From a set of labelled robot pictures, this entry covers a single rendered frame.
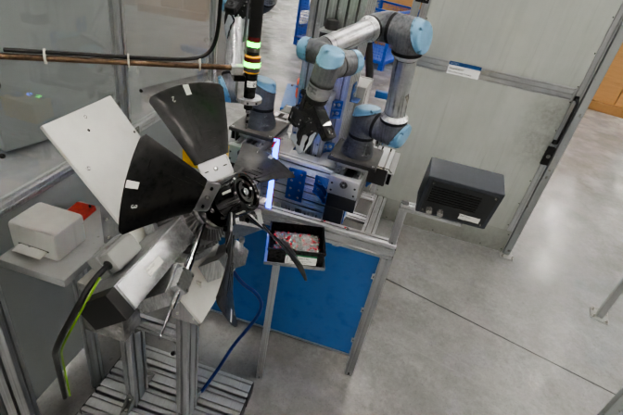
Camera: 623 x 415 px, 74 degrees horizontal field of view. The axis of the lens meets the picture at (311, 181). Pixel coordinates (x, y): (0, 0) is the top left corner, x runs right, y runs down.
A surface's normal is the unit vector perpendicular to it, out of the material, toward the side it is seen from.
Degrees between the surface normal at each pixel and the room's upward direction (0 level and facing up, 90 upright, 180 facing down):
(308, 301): 90
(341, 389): 0
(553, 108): 90
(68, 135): 50
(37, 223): 0
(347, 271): 90
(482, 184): 15
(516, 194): 90
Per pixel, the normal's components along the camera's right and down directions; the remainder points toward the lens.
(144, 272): 0.84, -0.34
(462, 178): 0.09, -0.70
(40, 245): -0.25, 0.47
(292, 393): 0.16, -0.84
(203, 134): 0.34, -0.11
